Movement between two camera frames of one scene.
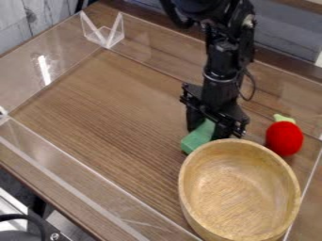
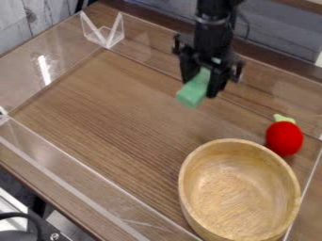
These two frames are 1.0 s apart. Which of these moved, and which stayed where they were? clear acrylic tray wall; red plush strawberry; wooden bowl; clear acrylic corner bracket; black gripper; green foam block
Moved: black gripper; green foam block
Stayed: clear acrylic corner bracket; red plush strawberry; clear acrylic tray wall; wooden bowl
